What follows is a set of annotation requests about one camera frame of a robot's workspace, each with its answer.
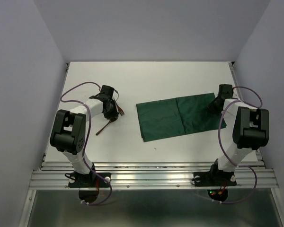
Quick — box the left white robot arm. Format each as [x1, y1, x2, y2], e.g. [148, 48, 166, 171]
[50, 85, 124, 186]

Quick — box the dark green cloth napkin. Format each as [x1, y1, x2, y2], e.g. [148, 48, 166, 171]
[136, 93, 221, 142]

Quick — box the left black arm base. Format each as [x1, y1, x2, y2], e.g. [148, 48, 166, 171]
[64, 172, 109, 188]

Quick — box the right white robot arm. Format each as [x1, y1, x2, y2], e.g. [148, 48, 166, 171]
[208, 84, 269, 184]

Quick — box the brown wooden fork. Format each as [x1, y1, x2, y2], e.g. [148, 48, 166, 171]
[115, 101, 124, 116]

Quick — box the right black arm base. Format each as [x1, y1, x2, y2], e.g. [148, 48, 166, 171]
[191, 160, 237, 187]

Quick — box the brown wooden spoon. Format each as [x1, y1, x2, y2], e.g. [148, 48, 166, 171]
[95, 118, 117, 136]

